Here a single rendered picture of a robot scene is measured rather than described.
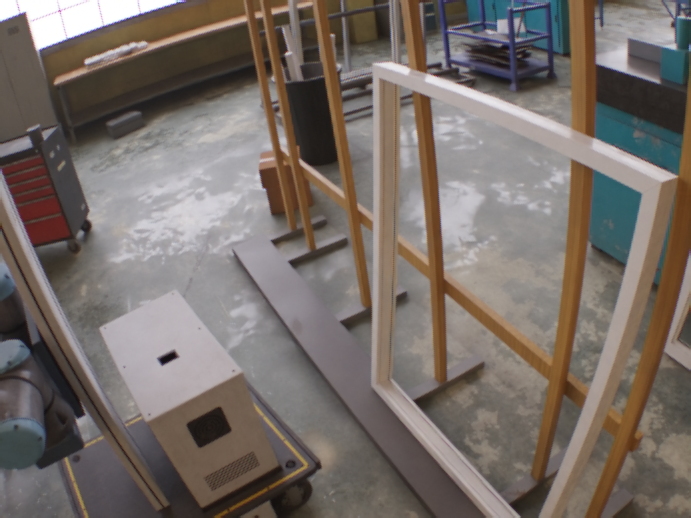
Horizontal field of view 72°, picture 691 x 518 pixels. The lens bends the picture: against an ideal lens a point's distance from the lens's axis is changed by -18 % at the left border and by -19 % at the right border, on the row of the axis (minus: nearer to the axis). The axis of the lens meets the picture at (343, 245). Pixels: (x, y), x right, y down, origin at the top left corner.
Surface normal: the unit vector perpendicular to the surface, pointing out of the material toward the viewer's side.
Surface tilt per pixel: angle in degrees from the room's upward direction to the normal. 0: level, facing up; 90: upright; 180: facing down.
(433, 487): 0
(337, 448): 0
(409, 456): 0
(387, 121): 90
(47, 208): 90
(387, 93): 90
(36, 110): 90
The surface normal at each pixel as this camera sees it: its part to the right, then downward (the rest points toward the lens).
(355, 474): -0.14, -0.83
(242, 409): 0.57, 0.37
